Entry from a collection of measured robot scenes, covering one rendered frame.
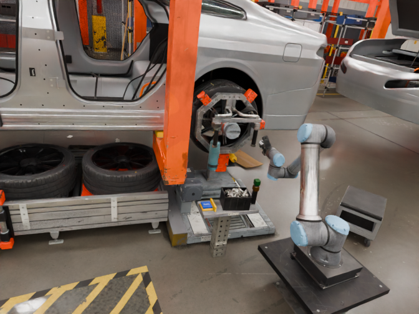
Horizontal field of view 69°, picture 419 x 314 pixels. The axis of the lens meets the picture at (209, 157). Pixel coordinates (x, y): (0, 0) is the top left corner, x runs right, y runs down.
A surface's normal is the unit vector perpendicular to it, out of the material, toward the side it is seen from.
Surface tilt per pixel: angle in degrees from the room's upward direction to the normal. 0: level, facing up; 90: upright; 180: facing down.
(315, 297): 0
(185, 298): 0
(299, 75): 90
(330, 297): 0
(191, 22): 90
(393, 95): 89
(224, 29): 81
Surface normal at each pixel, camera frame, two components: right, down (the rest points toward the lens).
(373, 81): -0.92, 0.02
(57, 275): 0.11, -0.89
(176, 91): 0.29, 0.45
